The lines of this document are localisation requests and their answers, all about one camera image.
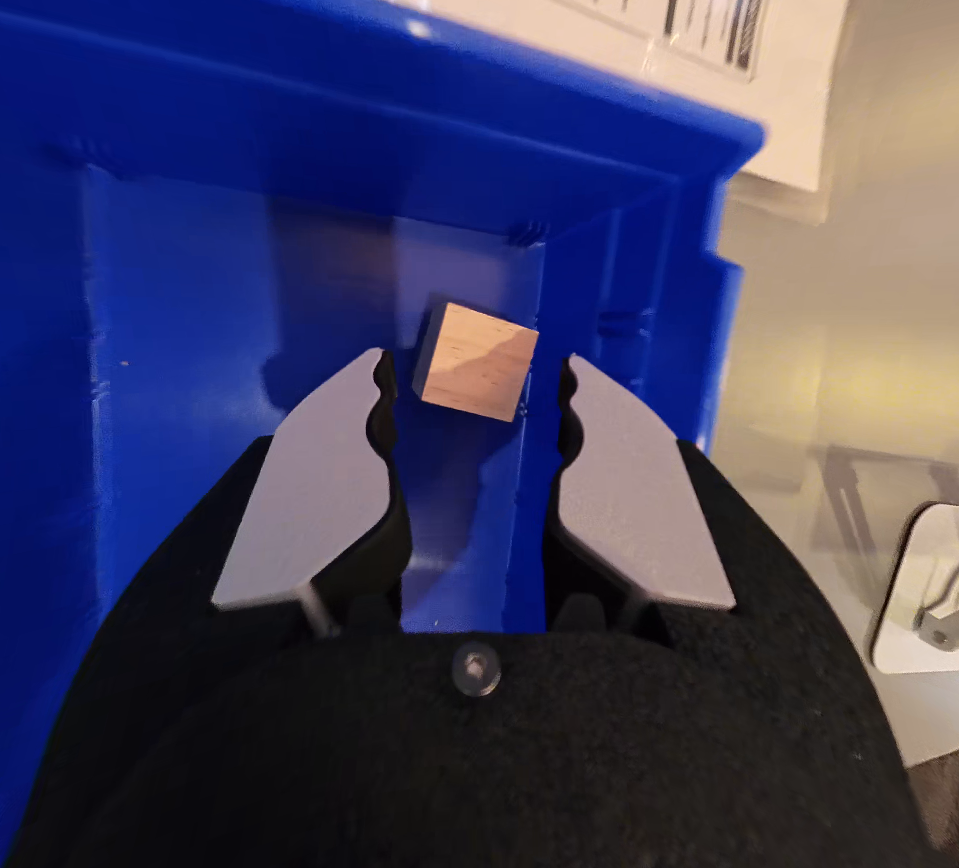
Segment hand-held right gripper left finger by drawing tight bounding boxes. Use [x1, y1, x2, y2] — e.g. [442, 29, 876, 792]
[212, 347, 413, 638]

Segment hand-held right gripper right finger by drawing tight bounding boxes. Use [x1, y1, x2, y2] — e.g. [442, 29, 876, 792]
[545, 353, 735, 640]

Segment wooden cube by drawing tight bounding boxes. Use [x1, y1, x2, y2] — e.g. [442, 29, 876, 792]
[412, 302, 540, 423]

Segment blue plastic bin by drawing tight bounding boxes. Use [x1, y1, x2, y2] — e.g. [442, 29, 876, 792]
[0, 0, 765, 854]

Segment white plate with metal bracket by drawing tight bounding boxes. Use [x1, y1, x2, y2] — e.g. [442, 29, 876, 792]
[869, 501, 959, 674]

